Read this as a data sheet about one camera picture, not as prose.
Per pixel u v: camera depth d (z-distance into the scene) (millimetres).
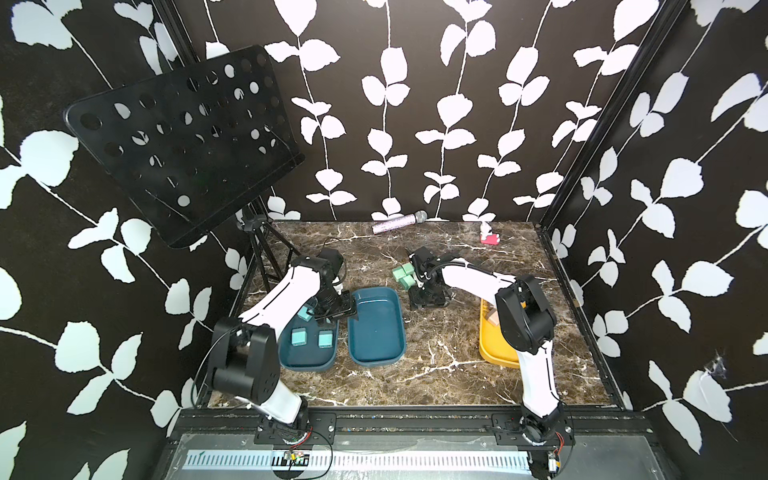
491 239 1138
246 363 436
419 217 1185
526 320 542
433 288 810
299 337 878
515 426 743
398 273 1026
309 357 858
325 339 862
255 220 790
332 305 727
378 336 904
